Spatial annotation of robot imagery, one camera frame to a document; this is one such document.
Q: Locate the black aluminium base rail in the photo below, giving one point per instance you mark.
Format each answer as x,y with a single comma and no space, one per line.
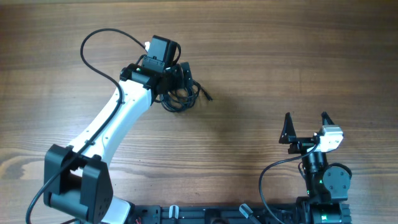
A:
278,213

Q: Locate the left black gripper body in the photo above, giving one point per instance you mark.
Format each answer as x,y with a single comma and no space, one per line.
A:
175,80

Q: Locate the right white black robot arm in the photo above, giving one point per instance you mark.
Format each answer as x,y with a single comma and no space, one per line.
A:
327,184

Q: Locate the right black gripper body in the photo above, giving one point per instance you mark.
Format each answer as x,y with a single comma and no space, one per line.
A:
301,145

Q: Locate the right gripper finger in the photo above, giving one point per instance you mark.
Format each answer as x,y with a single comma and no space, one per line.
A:
326,120
288,134

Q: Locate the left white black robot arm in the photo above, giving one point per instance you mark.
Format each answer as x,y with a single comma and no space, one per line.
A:
76,177

